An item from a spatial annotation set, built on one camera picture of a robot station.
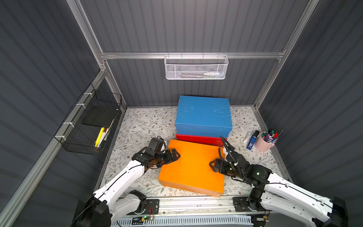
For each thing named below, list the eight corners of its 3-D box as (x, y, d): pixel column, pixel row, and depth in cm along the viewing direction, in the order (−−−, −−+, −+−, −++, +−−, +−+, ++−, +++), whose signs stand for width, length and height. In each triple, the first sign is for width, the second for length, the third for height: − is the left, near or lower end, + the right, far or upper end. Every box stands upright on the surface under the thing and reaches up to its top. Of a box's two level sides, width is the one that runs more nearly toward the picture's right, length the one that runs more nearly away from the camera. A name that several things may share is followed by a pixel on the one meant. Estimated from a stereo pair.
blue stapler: (245, 148, 98) (248, 144, 94) (253, 133, 106) (255, 129, 102) (250, 150, 97) (253, 146, 93) (257, 135, 105) (260, 131, 101)
